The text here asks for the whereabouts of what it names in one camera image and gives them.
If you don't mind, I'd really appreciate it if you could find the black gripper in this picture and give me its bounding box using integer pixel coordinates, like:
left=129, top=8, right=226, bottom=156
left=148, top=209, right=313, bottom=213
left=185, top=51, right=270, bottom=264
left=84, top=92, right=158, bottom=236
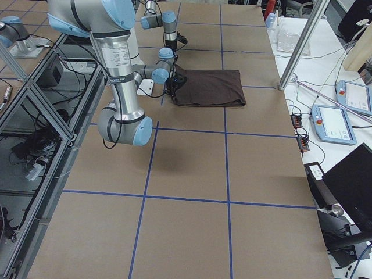
left=164, top=40, right=178, bottom=62
left=164, top=76, right=178, bottom=95

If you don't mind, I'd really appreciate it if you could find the wooden board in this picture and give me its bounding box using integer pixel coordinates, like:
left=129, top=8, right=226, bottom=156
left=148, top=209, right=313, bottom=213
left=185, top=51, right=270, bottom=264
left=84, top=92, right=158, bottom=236
left=343, top=25, right=372, bottom=71

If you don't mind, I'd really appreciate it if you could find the black stand with metal cup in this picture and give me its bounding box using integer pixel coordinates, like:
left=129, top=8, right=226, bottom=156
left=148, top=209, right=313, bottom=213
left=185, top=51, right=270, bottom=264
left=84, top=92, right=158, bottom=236
left=317, top=210, right=371, bottom=267

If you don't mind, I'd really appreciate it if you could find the aluminium frame rack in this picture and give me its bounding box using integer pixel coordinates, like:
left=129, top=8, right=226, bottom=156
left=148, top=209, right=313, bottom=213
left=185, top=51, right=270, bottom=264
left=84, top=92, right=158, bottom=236
left=1, top=35, right=105, bottom=278

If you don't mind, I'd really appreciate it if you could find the red cylinder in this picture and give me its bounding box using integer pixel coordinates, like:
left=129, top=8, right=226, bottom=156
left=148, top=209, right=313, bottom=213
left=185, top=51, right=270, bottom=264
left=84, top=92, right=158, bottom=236
left=266, top=0, right=276, bottom=13

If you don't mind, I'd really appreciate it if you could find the black connector module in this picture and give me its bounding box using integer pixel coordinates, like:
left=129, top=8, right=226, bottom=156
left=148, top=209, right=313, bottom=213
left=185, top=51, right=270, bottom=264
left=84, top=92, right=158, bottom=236
left=296, top=134, right=310, bottom=153
left=290, top=114, right=303, bottom=129

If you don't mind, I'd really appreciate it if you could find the far black connector module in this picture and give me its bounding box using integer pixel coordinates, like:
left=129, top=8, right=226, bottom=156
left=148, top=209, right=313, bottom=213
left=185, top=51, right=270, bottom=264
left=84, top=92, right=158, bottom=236
left=290, top=114, right=303, bottom=129

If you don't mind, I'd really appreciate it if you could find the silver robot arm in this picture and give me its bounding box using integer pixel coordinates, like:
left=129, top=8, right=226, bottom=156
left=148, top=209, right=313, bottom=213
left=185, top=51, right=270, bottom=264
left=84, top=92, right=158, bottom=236
left=48, top=1, right=177, bottom=146
left=141, top=1, right=178, bottom=62

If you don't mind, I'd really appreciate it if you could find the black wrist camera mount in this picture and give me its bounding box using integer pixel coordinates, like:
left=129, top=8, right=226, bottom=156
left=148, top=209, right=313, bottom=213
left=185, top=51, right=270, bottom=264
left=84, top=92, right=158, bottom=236
left=177, top=33, right=188, bottom=46
left=173, top=73, right=187, bottom=88

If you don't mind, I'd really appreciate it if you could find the dark brown t-shirt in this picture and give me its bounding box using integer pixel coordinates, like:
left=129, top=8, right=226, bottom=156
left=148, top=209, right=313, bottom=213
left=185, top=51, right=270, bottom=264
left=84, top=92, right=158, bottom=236
left=171, top=65, right=246, bottom=107

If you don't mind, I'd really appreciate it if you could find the white power strip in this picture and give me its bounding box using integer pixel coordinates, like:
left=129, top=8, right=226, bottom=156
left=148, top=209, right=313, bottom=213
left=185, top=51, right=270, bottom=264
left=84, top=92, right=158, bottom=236
left=25, top=163, right=45, bottom=181

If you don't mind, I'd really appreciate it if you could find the black monitor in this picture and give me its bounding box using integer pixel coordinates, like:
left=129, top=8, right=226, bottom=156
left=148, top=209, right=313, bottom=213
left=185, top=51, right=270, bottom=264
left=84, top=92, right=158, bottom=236
left=323, top=143, right=371, bottom=231

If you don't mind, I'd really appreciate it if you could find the near black connector module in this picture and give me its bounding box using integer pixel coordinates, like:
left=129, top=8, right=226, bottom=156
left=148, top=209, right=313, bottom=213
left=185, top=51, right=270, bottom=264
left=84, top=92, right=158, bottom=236
left=296, top=134, right=310, bottom=153

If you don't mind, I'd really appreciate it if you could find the clear plastic bag with cardboard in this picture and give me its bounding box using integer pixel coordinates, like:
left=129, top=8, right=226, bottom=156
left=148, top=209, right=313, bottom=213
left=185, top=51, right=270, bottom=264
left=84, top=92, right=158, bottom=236
left=276, top=29, right=301, bottom=53

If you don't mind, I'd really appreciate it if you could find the neighbouring robot arm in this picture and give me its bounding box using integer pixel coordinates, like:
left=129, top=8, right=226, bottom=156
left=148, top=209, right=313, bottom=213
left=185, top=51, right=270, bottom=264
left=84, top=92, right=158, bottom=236
left=1, top=16, right=49, bottom=59

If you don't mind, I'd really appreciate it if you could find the aluminium profile post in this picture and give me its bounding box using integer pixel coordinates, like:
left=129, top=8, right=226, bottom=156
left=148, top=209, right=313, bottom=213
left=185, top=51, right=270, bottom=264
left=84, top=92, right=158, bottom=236
left=278, top=0, right=330, bottom=91

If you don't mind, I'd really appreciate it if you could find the blue teach pendant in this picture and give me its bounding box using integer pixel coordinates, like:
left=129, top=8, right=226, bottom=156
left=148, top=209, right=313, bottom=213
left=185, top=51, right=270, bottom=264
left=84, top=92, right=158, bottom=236
left=336, top=80, right=371, bottom=116
left=311, top=105, right=357, bottom=145

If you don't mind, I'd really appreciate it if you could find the far blue teach pendant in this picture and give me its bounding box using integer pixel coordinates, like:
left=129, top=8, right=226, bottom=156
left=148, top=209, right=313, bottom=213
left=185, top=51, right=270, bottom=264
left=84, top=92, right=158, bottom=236
left=336, top=80, right=371, bottom=116

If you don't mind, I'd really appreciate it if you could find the black box under rack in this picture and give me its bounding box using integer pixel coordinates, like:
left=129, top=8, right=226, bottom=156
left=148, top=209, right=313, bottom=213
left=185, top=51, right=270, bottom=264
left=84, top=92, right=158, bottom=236
left=37, top=56, right=63, bottom=87

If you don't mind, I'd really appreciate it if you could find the metal grabber stick green tip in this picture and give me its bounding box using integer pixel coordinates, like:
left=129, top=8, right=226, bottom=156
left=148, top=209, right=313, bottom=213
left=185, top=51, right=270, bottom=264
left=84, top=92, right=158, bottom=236
left=290, top=74, right=371, bottom=117

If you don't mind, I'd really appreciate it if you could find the brown paper table cover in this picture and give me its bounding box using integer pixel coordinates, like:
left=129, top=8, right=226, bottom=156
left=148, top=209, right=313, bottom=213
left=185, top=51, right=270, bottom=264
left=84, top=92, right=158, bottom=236
left=28, top=3, right=333, bottom=278

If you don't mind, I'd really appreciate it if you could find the near blue teach pendant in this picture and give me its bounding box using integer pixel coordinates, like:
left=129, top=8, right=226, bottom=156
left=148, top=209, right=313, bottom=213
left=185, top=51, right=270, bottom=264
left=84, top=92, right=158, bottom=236
left=311, top=105, right=357, bottom=145

